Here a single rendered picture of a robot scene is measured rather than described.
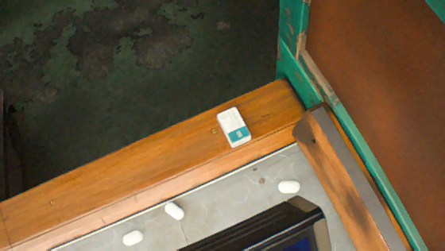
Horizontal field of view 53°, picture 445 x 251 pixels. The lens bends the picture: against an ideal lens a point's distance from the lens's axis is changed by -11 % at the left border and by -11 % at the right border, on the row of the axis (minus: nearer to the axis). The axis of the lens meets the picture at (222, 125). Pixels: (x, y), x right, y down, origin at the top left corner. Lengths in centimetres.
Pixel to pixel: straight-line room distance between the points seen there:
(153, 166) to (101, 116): 99
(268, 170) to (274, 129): 7
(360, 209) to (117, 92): 129
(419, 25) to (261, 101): 45
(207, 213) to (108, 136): 99
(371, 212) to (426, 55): 29
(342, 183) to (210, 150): 24
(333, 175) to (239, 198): 17
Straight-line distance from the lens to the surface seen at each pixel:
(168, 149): 86
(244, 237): 45
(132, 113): 180
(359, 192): 73
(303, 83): 85
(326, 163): 77
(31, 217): 89
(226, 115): 85
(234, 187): 85
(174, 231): 83
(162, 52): 192
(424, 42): 51
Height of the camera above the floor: 154
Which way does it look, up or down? 63 degrees down
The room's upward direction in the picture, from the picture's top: 7 degrees counter-clockwise
